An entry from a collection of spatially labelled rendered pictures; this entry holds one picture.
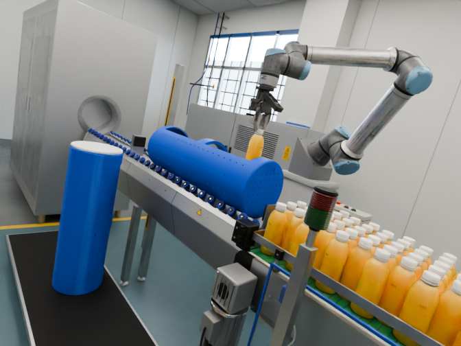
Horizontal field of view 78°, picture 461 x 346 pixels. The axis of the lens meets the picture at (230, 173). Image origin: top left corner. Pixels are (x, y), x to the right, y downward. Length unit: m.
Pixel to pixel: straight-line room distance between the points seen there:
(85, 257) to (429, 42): 3.99
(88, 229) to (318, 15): 3.94
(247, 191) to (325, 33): 3.47
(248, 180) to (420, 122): 2.99
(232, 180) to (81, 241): 1.00
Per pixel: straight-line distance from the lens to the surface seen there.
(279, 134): 3.21
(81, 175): 1.76
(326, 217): 0.76
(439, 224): 3.89
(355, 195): 4.13
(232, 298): 1.05
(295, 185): 2.05
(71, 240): 1.90
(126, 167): 2.17
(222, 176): 1.33
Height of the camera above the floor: 1.38
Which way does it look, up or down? 11 degrees down
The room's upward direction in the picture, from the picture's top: 14 degrees clockwise
